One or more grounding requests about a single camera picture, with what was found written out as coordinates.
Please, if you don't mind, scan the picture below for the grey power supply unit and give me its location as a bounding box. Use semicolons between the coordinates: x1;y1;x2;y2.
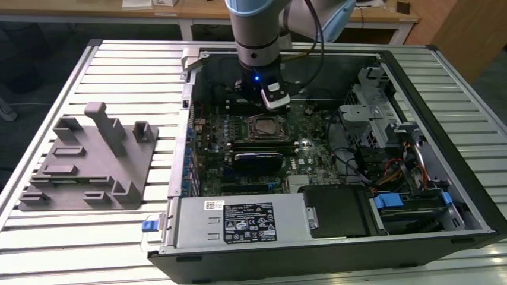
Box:
172;194;315;250

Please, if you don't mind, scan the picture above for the grey metal drive cage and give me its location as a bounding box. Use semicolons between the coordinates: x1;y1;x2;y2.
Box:
339;65;429;149

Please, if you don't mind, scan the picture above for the silver CPU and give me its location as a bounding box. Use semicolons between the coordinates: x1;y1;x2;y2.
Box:
255;119;280;134

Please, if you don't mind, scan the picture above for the yellow wire bundle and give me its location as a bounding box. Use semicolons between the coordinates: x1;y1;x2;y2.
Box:
375;169;403;186

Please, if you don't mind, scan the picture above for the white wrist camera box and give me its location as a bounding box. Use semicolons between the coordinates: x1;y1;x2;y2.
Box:
260;83;294;111

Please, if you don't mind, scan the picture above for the black graphics card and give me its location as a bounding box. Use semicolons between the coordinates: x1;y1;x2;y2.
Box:
231;151;286;175

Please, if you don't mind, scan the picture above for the hard disk in blue carrier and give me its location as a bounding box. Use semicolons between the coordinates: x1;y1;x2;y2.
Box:
371;192;455;236

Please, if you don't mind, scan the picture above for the grey parts rack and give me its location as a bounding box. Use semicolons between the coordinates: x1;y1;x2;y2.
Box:
18;101;160;212

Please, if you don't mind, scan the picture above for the wooden cabinet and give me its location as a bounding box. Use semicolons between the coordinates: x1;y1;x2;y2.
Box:
406;0;507;83

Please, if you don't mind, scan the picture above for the metal socket cover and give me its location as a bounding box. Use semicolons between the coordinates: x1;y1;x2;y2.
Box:
248;116;290;140

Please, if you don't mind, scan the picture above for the grey furniture foot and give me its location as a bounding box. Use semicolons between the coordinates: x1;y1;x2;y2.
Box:
0;97;19;121

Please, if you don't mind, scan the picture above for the black PC case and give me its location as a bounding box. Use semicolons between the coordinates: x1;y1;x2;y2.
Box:
147;44;502;285

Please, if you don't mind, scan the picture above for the wooden desk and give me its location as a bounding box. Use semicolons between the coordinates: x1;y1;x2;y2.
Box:
0;0;422;45

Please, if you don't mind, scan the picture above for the white paper sheet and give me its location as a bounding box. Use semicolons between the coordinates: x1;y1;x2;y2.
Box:
120;0;154;9

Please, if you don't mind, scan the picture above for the silver chipset heat sink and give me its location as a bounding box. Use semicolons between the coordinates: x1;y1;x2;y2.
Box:
287;174;316;191

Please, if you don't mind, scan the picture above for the CPU socket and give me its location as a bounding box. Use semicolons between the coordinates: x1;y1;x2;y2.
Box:
244;115;294;141

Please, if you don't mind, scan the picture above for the black camera cable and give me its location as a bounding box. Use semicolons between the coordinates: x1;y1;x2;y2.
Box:
291;0;328;96

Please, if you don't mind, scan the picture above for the green motherboard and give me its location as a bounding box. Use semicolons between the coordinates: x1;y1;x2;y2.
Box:
190;100;360;197

